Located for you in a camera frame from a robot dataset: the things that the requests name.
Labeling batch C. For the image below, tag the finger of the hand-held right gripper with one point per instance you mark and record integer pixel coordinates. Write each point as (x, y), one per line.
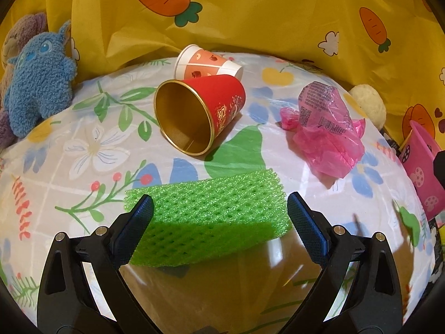
(439, 167)

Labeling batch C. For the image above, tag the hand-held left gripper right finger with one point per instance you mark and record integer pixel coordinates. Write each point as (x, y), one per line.
(307, 229)

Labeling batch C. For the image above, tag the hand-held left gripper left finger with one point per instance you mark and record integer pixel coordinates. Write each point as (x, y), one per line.
(137, 226)

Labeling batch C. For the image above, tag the pink mushroom print bucket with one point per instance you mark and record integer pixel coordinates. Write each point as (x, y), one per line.
(422, 170)

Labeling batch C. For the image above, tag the green foam net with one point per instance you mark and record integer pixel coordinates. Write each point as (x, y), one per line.
(208, 201)

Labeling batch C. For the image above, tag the crumpled pink plastic bag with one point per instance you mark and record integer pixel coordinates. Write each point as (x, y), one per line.
(330, 139)

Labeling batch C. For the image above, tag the cream plush ball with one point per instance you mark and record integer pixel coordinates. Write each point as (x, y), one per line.
(368, 104)

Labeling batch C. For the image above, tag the red cup with gold inside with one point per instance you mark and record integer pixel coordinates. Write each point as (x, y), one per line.
(226, 101)

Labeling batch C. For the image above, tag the blue plush toy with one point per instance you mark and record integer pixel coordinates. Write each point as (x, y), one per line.
(38, 80)

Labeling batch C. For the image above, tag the white orange print paper cup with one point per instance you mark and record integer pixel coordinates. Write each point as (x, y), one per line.
(205, 62)

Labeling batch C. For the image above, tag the yellow carrot print curtain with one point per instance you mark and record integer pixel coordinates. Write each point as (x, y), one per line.
(260, 14)

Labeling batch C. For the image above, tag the purple plush toy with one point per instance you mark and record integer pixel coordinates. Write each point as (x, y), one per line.
(21, 31)

